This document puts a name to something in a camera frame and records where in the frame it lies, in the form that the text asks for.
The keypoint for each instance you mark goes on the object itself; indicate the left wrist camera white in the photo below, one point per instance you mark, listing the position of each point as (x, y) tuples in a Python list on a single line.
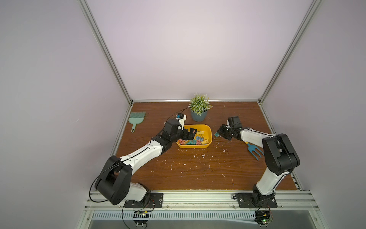
[(181, 119)]

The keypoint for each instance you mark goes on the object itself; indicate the green hand brush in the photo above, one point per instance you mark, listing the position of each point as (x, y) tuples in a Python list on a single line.
[(135, 119)]

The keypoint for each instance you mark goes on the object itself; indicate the left controller board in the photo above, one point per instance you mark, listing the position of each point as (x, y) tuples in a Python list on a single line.
[(140, 219)]

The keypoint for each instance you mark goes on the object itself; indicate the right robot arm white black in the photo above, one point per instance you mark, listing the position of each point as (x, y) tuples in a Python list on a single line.
[(279, 154)]

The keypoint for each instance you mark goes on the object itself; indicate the controller board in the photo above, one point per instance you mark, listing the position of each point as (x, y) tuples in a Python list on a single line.
[(263, 218), (140, 219)]

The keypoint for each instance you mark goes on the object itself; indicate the potted plant blue-grey pot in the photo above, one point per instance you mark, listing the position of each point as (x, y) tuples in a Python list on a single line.
[(199, 106)]

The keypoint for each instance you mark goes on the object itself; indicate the right controller board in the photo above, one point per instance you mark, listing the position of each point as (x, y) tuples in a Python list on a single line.
[(263, 218)]

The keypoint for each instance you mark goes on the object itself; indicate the blue garden fork yellow handle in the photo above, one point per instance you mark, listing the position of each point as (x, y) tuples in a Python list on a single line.
[(254, 150)]

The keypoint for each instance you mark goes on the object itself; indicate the aluminium front rail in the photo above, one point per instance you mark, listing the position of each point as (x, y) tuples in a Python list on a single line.
[(223, 200)]

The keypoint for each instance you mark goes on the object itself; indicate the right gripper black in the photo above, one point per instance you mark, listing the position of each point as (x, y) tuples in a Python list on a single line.
[(225, 131)]

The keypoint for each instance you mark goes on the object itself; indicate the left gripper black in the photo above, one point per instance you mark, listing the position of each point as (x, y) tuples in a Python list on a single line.
[(190, 136)]

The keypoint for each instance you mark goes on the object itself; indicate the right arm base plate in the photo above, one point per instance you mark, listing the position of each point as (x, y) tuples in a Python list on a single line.
[(255, 200)]

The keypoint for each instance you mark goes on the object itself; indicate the yellow plastic storage box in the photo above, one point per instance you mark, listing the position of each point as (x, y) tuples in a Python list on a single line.
[(203, 137)]

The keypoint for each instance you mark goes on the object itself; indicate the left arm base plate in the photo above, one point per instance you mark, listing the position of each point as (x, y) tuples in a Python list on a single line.
[(152, 200)]

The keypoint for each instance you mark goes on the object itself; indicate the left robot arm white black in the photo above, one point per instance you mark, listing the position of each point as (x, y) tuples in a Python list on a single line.
[(114, 181)]

